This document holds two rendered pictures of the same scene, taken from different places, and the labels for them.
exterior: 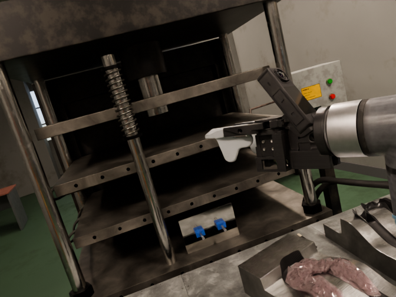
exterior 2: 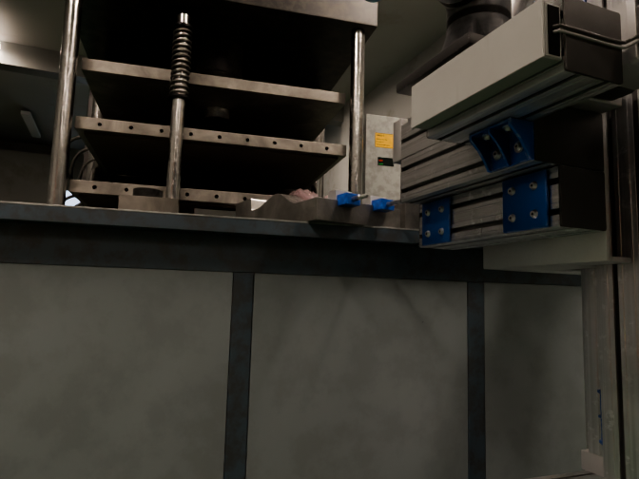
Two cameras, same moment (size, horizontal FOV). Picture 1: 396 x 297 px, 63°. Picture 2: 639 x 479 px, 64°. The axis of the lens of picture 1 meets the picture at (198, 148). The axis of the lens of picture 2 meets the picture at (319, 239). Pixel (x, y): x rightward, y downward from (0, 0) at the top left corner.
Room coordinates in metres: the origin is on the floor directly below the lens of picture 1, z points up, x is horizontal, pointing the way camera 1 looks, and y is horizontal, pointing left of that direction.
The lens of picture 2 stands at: (-0.61, -0.19, 0.61)
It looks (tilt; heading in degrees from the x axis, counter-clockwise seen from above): 7 degrees up; 356
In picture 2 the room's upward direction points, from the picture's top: 2 degrees clockwise
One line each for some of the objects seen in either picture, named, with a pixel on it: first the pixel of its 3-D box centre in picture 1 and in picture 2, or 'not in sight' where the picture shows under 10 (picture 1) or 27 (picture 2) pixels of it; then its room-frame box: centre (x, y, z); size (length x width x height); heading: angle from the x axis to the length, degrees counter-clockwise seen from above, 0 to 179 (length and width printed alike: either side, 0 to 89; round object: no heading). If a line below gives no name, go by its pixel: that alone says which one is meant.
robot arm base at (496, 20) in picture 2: not in sight; (478, 47); (0.27, -0.54, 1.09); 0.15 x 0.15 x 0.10
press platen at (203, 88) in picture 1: (153, 101); (217, 110); (1.83, 0.17, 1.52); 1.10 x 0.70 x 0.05; 101
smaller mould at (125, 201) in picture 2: not in sight; (150, 215); (0.84, 0.19, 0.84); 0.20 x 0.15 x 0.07; 11
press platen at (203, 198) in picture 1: (178, 184); (211, 211); (1.82, 0.17, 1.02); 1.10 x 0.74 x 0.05; 101
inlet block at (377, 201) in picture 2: not in sight; (385, 204); (0.65, -0.44, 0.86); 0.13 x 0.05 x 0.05; 28
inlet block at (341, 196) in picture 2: not in sight; (350, 200); (0.60, -0.35, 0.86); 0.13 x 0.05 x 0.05; 28
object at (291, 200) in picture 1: (191, 228); not in sight; (1.77, 0.16, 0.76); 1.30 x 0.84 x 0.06; 101
